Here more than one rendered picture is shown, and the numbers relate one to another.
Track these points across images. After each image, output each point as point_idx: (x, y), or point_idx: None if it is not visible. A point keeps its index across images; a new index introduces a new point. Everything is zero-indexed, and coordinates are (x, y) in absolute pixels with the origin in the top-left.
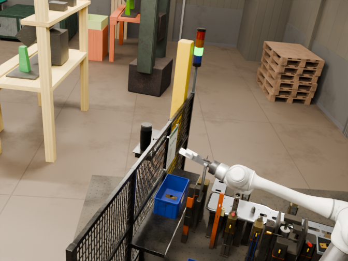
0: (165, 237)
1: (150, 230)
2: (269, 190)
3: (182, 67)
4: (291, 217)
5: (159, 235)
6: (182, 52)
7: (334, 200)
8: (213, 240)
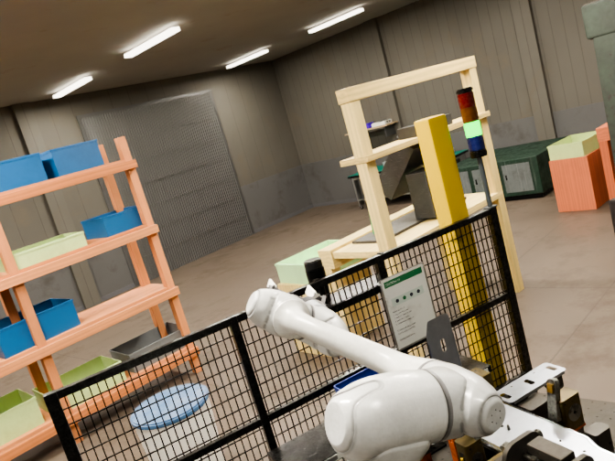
0: (320, 455)
1: (312, 440)
2: (303, 335)
3: (430, 163)
4: (544, 446)
5: (315, 450)
6: (422, 137)
7: (429, 361)
8: None
